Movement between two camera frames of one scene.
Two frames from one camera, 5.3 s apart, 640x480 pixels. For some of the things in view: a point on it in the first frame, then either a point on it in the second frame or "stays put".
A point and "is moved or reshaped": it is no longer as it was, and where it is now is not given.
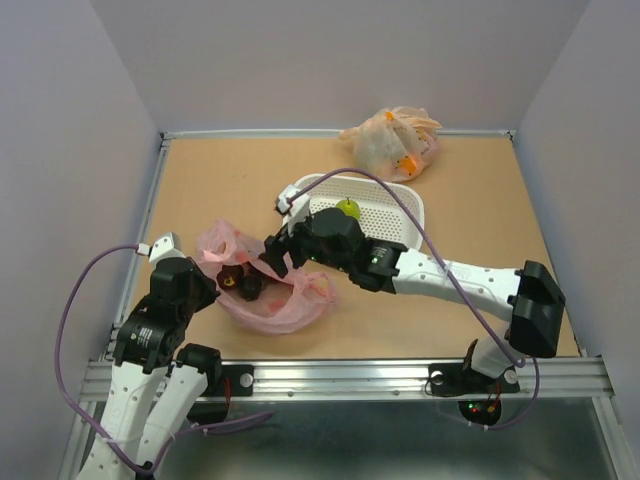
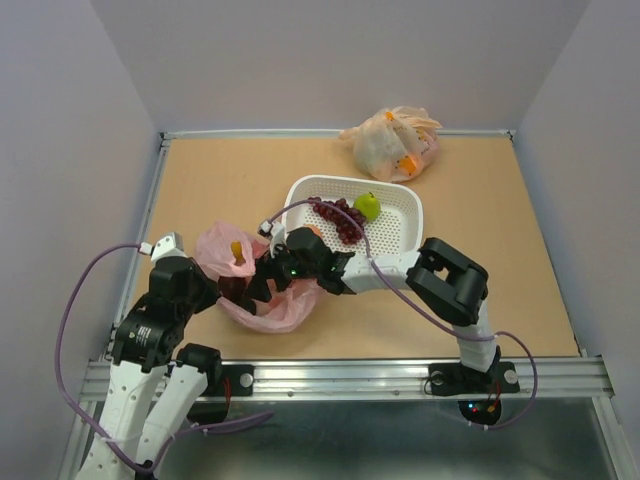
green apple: [349, 207] is moved or reshaped
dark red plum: [230, 276] → [232, 288]
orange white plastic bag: [396, 143] stays put
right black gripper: [276, 246] → [257, 289]
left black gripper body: [204, 294] stays put
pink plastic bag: [292, 304] is moved or reshaped
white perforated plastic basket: [383, 216] stays put
